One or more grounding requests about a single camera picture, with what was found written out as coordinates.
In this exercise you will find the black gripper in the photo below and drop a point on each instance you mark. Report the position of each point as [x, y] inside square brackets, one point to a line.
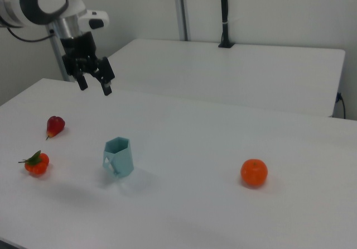
[79, 48]

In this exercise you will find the teal hexagonal mug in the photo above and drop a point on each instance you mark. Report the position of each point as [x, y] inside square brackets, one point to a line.
[122, 159]

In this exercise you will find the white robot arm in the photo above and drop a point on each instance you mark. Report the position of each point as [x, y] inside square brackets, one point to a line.
[50, 0]

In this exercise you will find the red pear-shaped fruit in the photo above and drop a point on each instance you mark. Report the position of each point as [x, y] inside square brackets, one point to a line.
[55, 126]

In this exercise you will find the red tomato with leaf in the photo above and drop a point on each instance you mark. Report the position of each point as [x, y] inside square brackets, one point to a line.
[39, 165]

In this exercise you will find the round orange fruit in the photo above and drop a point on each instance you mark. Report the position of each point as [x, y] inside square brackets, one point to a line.
[253, 173]

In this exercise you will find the grey partition frame post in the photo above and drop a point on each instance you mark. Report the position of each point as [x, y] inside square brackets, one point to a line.
[182, 9]
[57, 50]

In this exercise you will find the black camera pole with base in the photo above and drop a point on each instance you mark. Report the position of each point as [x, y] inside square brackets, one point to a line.
[224, 9]

